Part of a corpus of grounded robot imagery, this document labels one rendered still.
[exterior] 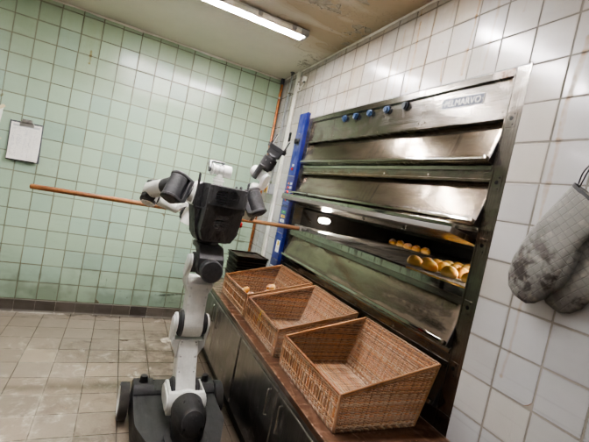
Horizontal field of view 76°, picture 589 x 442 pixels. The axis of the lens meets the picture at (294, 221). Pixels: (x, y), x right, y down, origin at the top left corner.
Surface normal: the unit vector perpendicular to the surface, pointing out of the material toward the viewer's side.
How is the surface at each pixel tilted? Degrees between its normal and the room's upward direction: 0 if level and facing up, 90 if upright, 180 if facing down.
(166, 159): 90
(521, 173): 90
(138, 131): 90
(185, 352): 64
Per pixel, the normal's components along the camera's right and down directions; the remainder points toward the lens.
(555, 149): -0.89, -0.16
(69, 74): 0.41, 0.13
